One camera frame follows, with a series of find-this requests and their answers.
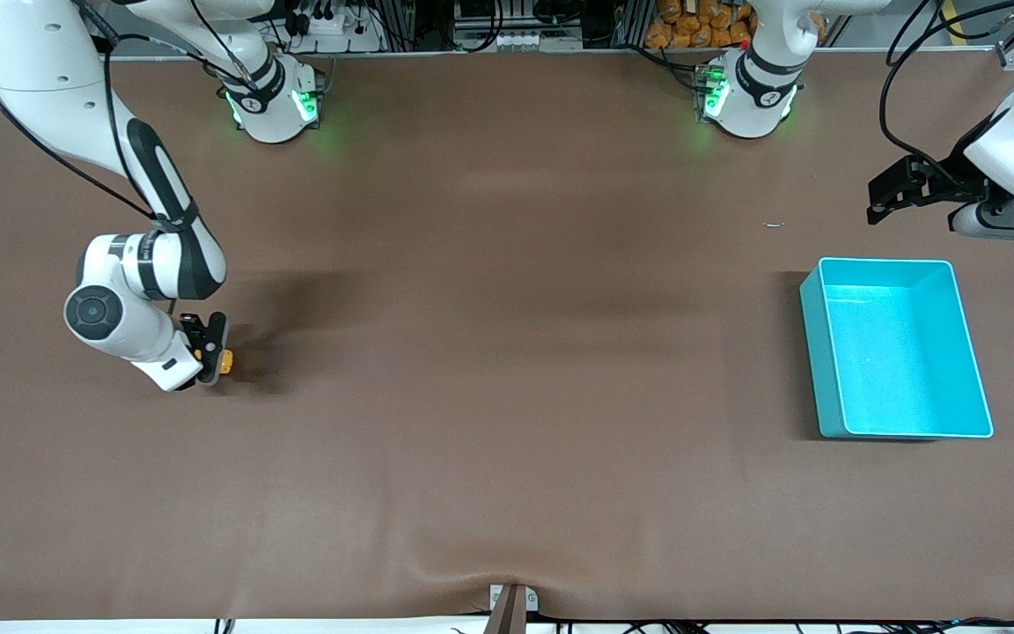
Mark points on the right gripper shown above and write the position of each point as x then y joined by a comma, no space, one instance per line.
194,332

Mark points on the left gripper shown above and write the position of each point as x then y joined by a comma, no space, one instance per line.
950,183

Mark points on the yellow beetle toy car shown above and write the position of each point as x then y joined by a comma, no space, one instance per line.
226,362

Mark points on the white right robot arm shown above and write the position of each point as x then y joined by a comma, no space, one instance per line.
49,88

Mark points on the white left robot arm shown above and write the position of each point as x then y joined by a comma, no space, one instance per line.
749,119

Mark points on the teal plastic bin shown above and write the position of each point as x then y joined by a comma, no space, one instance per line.
899,370

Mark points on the orange packaged items pile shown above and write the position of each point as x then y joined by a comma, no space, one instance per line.
701,25

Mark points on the brown table mat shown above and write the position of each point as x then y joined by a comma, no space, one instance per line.
507,352

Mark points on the white power strip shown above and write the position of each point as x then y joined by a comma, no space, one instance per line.
340,40
525,40

